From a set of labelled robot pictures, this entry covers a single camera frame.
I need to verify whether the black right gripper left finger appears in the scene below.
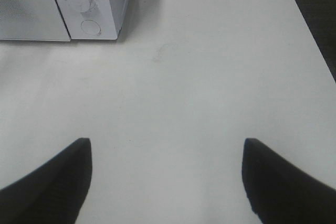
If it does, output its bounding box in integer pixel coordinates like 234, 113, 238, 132
1, 138, 92, 223

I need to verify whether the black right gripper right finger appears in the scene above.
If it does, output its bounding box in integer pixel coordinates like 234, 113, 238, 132
241, 138, 335, 223

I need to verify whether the white microwave door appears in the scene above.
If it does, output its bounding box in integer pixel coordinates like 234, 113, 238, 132
1, 0, 70, 41

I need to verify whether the white microwave knob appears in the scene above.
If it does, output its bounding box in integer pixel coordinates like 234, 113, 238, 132
67, 0, 95, 13

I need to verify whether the white microwave oven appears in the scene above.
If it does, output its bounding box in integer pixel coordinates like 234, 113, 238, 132
0, 0, 137, 42

